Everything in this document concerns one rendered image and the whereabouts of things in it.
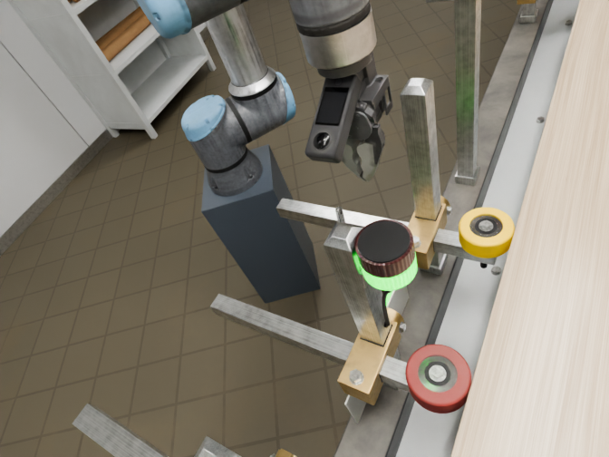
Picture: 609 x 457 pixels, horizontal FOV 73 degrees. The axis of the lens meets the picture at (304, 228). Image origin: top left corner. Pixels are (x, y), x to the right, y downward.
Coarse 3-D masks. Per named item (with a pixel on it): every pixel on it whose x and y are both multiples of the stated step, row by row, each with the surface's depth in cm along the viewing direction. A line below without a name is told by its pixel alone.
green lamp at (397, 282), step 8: (416, 264) 44; (408, 272) 43; (368, 280) 45; (376, 280) 43; (384, 280) 43; (392, 280) 43; (400, 280) 43; (408, 280) 44; (384, 288) 44; (392, 288) 44
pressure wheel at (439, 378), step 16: (416, 352) 55; (432, 352) 54; (448, 352) 54; (416, 368) 54; (432, 368) 53; (448, 368) 53; (464, 368) 52; (416, 384) 52; (432, 384) 52; (448, 384) 52; (464, 384) 51; (416, 400) 53; (432, 400) 51; (448, 400) 50; (464, 400) 51
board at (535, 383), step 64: (576, 64) 83; (576, 128) 73; (576, 192) 64; (512, 256) 61; (576, 256) 58; (512, 320) 55; (576, 320) 52; (512, 384) 50; (576, 384) 48; (512, 448) 46; (576, 448) 44
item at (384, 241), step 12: (372, 228) 44; (384, 228) 43; (396, 228) 43; (360, 240) 43; (372, 240) 43; (384, 240) 42; (396, 240) 42; (408, 240) 42; (360, 252) 43; (372, 252) 42; (384, 252) 42; (396, 252) 41; (384, 300) 53; (384, 312) 56; (384, 324) 59
